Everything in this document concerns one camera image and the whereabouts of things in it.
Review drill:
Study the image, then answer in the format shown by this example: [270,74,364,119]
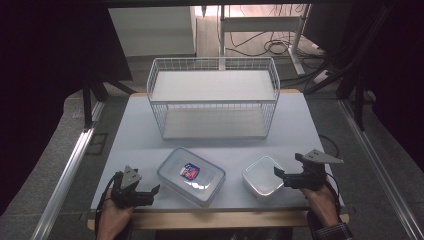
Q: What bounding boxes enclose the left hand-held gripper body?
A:
[111,165,155,210]

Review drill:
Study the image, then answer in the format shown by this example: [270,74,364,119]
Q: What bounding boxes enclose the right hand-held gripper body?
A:
[283,148,345,192]

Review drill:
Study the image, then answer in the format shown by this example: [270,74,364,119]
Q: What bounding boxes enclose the white square plastic container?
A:
[241,154,286,201]

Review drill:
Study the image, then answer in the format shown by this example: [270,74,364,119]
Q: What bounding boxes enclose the clear rectangular container blue-rimmed lid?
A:
[156,146,227,207]

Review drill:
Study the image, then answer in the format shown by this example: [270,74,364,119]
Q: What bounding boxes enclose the white wire two-tier rack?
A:
[146,56,281,141]

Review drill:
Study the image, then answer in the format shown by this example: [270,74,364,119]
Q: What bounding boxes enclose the person's right hand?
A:
[299,184,342,228]

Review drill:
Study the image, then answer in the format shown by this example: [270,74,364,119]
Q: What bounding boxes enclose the person's left hand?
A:
[96,196,136,240]

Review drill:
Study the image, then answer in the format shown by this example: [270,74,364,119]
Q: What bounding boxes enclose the black metal stand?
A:
[302,4,394,132]
[81,70,138,130]

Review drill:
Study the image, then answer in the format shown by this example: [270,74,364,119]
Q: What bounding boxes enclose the white power strip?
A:
[312,69,332,85]

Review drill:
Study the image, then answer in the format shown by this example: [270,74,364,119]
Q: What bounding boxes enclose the black curtain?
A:
[0,0,134,216]
[301,0,424,166]

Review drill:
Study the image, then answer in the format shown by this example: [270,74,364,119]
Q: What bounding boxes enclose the white panel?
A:
[107,5,197,58]

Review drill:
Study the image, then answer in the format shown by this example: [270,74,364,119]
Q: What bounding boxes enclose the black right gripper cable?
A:
[324,172,343,214]

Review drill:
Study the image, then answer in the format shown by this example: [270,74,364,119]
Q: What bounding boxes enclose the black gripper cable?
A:
[324,172,343,214]
[93,171,124,240]

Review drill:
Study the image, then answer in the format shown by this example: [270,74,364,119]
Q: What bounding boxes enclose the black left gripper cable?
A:
[93,171,124,240]

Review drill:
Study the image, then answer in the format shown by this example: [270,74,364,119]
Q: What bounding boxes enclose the black cable loop on floor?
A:
[318,133,341,159]

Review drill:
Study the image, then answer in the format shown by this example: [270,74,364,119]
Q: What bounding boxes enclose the aluminium rail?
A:
[335,99,424,240]
[30,100,106,240]

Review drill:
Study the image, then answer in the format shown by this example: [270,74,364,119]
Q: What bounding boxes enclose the bundle of black floor cables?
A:
[225,29,325,58]

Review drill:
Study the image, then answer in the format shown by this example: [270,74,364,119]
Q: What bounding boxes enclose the white metal desk frame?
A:
[218,3,313,77]

